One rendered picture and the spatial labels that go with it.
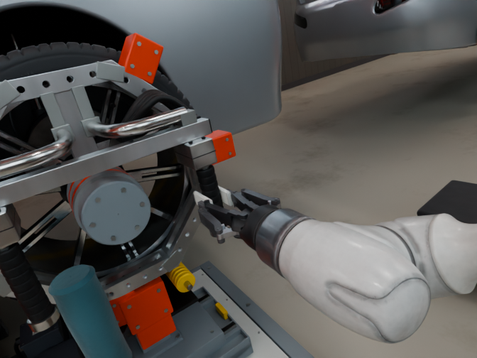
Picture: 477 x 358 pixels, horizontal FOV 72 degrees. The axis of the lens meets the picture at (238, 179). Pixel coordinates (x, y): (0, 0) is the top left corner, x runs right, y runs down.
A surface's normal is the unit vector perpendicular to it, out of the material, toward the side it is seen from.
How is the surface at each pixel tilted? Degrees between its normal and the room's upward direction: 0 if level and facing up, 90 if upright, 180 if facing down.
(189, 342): 0
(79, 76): 90
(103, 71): 90
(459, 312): 0
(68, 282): 0
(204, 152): 90
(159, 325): 90
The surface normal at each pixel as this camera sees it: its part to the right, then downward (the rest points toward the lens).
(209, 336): -0.19, -0.90
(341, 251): -0.42, -0.71
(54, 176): 0.54, 0.22
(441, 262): -0.07, -0.14
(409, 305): 0.43, 0.04
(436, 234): -0.07, -0.58
